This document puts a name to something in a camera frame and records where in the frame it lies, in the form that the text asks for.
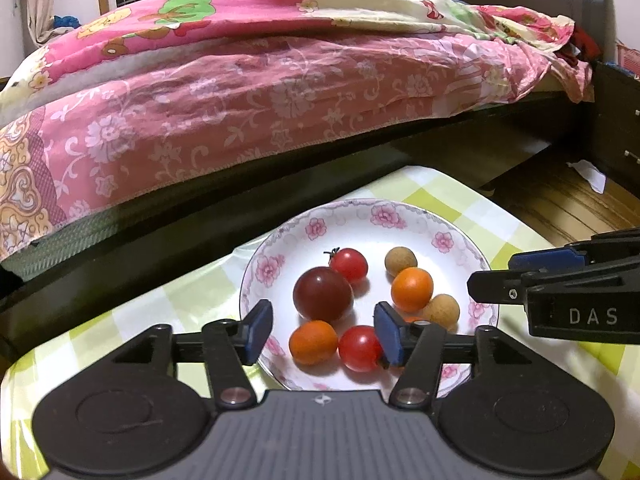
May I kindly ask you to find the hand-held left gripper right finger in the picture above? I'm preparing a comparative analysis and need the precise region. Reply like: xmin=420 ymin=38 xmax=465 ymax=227
xmin=373 ymin=301 xmax=533 ymax=408

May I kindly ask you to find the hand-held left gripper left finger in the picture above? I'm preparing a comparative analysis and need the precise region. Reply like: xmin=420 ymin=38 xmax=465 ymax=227
xmin=107 ymin=299 xmax=275 ymax=407

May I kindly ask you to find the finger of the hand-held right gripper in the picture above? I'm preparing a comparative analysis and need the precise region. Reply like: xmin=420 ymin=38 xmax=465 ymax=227
xmin=469 ymin=259 xmax=640 ymax=307
xmin=508 ymin=227 xmax=640 ymax=272

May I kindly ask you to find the tan longan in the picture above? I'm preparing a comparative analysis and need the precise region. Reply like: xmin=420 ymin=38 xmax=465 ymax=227
xmin=384 ymin=246 xmax=418 ymax=277
xmin=422 ymin=294 xmax=460 ymax=331

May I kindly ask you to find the red cherry tomato with stem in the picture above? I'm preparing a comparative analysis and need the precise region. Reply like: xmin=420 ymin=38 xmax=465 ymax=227
xmin=324 ymin=247 xmax=370 ymax=285

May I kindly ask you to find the white plate with pink flowers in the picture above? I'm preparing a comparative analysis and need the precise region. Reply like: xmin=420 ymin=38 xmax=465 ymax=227
xmin=239 ymin=199 xmax=501 ymax=393

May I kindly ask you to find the dark red tomato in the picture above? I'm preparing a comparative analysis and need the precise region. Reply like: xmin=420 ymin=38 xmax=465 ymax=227
xmin=292 ymin=266 xmax=355 ymax=323

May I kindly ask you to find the white paper scrap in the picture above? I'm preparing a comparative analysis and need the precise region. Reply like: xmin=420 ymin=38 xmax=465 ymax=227
xmin=567 ymin=160 xmax=607 ymax=194

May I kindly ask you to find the dark wooden nightstand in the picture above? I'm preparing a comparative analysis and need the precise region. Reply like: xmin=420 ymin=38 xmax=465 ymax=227
xmin=592 ymin=60 xmax=640 ymax=196

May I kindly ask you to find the mattress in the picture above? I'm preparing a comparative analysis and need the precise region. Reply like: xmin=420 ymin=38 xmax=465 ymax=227
xmin=0 ymin=205 xmax=121 ymax=281

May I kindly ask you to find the pink basket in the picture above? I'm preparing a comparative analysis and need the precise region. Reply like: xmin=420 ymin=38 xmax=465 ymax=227
xmin=615 ymin=42 xmax=640 ymax=81

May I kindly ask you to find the red cloth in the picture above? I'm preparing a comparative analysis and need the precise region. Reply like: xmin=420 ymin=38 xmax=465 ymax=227
xmin=570 ymin=22 xmax=603 ymax=68

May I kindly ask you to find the pink floral bed sheet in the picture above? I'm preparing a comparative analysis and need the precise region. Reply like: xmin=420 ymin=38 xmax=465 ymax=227
xmin=0 ymin=35 xmax=596 ymax=261

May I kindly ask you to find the pink cartoon quilt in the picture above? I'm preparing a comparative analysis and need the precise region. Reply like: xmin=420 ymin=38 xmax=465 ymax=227
xmin=0 ymin=0 xmax=576 ymax=126

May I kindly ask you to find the dark wooden bed frame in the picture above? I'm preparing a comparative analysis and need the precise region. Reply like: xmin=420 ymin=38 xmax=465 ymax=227
xmin=0 ymin=0 xmax=618 ymax=361

